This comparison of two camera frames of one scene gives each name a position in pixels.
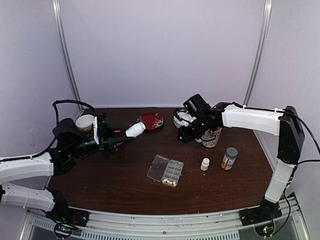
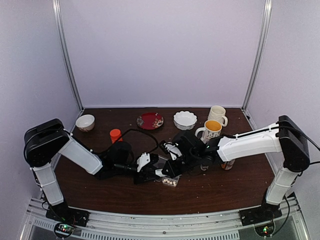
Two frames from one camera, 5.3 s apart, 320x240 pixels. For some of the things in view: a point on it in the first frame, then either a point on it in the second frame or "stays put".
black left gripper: (114, 137) to (145, 173)
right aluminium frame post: (260, 51) stays put
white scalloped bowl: (182, 117) stays put
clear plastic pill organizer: (168, 171) stays put
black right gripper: (187, 137) to (174, 171)
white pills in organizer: (166, 180) stays put
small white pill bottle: (205, 164) stays put
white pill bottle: (135, 129) to (158, 172)
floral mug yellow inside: (210, 138) stays put
